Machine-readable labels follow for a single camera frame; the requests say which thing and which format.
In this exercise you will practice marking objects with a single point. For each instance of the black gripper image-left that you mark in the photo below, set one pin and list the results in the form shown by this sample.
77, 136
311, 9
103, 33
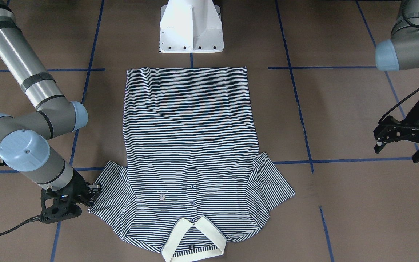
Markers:
76, 189

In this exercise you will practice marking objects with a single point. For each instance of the navy white striped polo shirt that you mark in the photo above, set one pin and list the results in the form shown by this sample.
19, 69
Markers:
195, 178

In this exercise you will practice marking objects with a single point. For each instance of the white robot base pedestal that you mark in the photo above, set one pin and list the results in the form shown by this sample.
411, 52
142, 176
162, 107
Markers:
191, 26

